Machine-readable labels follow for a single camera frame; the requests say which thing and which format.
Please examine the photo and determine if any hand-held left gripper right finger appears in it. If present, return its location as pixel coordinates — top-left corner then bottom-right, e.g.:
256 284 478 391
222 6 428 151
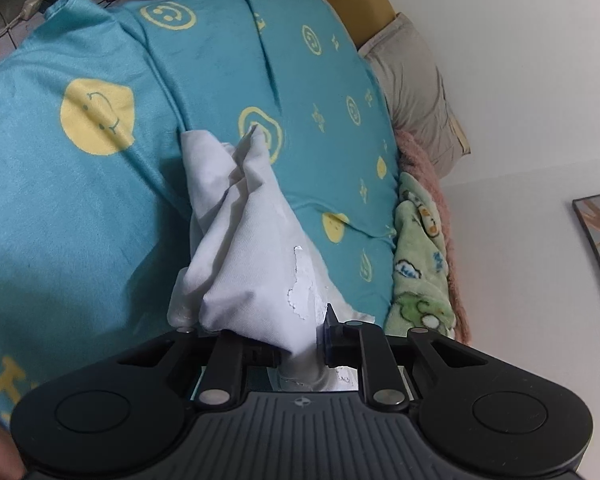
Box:
322 302 487 407

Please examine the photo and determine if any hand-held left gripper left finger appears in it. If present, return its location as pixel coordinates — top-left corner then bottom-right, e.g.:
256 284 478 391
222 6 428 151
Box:
115 326 284 407

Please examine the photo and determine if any white t-shirt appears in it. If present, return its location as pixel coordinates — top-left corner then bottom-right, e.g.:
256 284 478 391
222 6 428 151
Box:
167 126 378 393

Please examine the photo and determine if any green cartoon print blanket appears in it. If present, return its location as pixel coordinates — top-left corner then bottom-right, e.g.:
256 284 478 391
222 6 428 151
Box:
383 172 458 342

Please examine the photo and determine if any pink fluffy blanket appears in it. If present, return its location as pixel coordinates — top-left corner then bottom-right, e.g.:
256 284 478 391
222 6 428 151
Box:
394 129 475 347

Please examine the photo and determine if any teal smiley print bed sheet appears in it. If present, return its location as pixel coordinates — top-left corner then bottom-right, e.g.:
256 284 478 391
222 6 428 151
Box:
0 0 402 432

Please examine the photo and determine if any grey pillow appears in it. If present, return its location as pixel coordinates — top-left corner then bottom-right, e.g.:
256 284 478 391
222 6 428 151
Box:
357 12 473 177

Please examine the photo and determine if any white power cable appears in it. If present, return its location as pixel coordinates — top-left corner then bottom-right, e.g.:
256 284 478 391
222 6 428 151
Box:
0 2 27 49

